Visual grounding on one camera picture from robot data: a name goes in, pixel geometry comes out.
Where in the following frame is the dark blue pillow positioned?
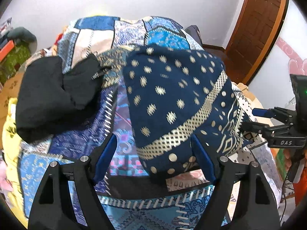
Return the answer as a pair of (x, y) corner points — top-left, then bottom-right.
(186, 25), (204, 48)

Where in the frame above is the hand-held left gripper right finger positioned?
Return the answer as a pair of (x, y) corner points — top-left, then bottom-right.
(191, 133), (281, 230)

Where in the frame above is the brown wooden door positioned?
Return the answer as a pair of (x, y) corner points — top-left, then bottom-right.
(225, 0), (289, 85)

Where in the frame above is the blue patchwork bedspread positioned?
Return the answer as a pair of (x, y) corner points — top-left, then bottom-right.
(18, 16), (283, 230)

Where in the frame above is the brown cardboard box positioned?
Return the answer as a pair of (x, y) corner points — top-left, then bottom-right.
(0, 73), (27, 115)

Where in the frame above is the yellow cloth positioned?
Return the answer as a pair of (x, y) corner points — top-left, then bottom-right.
(1, 98), (28, 228)

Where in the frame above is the green patterned box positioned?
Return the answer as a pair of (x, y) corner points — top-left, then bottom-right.
(0, 44), (31, 84)

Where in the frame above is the black garment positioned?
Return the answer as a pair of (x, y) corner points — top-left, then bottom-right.
(15, 54), (112, 143)

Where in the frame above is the grey-green pillow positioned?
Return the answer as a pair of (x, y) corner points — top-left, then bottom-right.
(7, 27), (37, 45)

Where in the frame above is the orange box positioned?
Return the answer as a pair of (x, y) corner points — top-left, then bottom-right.
(0, 40), (15, 61)

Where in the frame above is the person's right hand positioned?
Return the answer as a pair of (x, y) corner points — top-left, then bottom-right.
(283, 147), (307, 173)

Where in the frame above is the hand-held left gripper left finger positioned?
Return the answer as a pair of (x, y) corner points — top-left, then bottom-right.
(28, 134), (118, 230)

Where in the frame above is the thin black cable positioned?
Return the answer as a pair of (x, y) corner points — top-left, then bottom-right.
(280, 172), (296, 222)

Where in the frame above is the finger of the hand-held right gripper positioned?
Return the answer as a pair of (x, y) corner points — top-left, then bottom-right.
(240, 122), (272, 140)
(252, 107), (296, 125)

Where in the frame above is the navy patterned hoodie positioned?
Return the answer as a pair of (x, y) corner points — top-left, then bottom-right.
(122, 44), (255, 185)

